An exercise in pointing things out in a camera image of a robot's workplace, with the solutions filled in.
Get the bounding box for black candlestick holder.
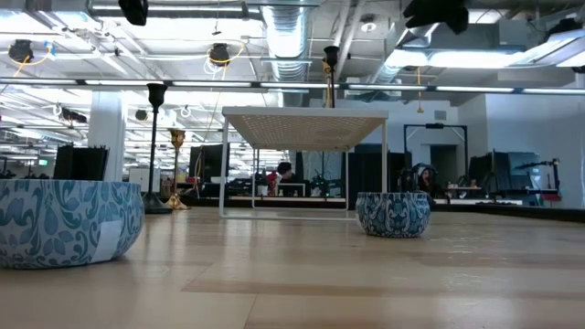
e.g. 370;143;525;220
323;45;340;109
142;82;174;215

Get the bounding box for long linear light rail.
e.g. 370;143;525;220
0;77;585;95

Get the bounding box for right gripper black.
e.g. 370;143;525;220
402;0;470;36

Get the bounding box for white perforated metal shelf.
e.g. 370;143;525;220
218;106;389;223

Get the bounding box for black slatted crate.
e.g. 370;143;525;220
53;144;110;182

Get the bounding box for silver ventilation duct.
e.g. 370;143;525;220
260;0;321;83

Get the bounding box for person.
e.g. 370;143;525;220
413;164;438;196
267;161;298;197

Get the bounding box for black background monitor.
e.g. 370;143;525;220
189;143;229;185

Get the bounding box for black gantry frame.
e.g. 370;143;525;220
403;122;469;184

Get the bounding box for blue white patterned candle tin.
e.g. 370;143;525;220
355;191;431;239
0;178;146;270

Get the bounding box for white cabinet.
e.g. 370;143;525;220
128;167;162;194

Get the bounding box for black partition panel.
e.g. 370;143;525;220
349;144;412;205

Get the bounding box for grey ceiling pipe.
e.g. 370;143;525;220
86;0;266;19

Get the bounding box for yellow hanging cord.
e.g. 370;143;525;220
414;66;424;114

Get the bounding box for black screen panels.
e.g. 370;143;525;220
468;151;543;193

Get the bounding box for large ceiling light panel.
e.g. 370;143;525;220
386;48;527;69

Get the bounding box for black hanging cable reel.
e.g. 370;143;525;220
207;42;232;68
7;38;36;64

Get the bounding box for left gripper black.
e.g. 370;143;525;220
118;0;150;27

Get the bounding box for gold candlestick holder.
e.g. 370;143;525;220
322;61;333;109
165;128;191;211

